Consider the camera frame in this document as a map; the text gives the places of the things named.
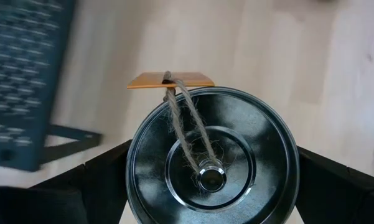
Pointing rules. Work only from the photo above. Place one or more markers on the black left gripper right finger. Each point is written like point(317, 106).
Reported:
point(345, 199)

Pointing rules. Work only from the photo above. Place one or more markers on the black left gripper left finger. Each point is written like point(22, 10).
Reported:
point(65, 193)

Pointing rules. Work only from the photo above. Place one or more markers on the silver candle can orange tag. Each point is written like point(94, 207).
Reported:
point(252, 140)

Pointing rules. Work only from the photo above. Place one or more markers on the black perforated metal shelf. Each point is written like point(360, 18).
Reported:
point(18, 62)

